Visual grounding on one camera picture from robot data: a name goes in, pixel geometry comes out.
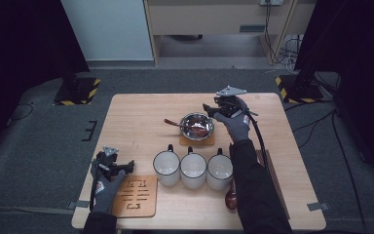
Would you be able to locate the stainless steel bowl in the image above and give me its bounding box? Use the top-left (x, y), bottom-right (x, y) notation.
top-left (179, 112), bottom-right (215, 141)

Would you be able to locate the black stand with striped base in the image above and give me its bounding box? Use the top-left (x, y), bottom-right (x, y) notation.
top-left (53, 64), bottom-right (102, 107)
top-left (275, 48), bottom-right (325, 105)

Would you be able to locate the black curtain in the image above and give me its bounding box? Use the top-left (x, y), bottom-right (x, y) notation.
top-left (0, 0), bottom-right (91, 164)
top-left (293, 0), bottom-right (374, 184)

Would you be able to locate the right hand-held gripper cable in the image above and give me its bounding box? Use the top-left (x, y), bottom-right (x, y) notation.
top-left (240, 106), bottom-right (271, 169)

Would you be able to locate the person's right hand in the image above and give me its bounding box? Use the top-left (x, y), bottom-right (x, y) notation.
top-left (212, 97), bottom-right (252, 144)

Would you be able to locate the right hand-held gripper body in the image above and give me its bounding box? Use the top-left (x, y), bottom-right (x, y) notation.
top-left (212, 85), bottom-right (249, 119)

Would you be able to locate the row of brown chopsticks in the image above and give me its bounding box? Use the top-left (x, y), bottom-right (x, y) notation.
top-left (256, 149), bottom-right (291, 220)

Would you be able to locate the bundle of hanging cables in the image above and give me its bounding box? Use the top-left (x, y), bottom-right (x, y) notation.
top-left (263, 3), bottom-right (303, 74)

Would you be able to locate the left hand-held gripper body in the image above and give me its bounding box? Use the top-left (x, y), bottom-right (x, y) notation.
top-left (92, 145), bottom-right (121, 181)

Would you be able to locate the left hand-held gripper cable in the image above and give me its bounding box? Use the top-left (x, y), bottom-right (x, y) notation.
top-left (89, 179), bottom-right (96, 213)

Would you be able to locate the grey tape strip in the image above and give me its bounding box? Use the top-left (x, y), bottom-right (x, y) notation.
top-left (306, 202), bottom-right (330, 212)

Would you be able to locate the square wooden coaster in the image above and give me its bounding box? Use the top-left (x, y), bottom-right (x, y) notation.
top-left (111, 174), bottom-right (159, 218)
top-left (178, 131), bottom-right (216, 147)

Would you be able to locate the white power strip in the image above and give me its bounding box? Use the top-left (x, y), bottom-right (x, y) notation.
top-left (259, 0), bottom-right (285, 7)

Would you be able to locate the white cabinet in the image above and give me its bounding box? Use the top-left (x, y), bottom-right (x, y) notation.
top-left (60, 0), bottom-right (154, 61)

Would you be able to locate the black floor cable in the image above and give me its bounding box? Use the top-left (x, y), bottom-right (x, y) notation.
top-left (5, 101), bottom-right (35, 127)
top-left (291, 110), bottom-right (337, 134)
top-left (331, 108), bottom-right (370, 234)

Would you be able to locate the white mug with black rim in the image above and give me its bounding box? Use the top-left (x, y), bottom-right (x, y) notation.
top-left (179, 145), bottom-right (207, 187)
top-left (206, 147), bottom-right (235, 192)
top-left (152, 143), bottom-right (182, 187)

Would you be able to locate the beige wooden desk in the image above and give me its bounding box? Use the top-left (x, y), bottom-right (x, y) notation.
top-left (143, 0), bottom-right (318, 67)

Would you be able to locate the hand-held gripper cable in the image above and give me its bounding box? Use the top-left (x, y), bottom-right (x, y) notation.
top-left (240, 106), bottom-right (271, 169)
top-left (89, 179), bottom-right (96, 213)

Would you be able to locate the person's left hand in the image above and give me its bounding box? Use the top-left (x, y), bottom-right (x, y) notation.
top-left (92, 170), bottom-right (127, 215)

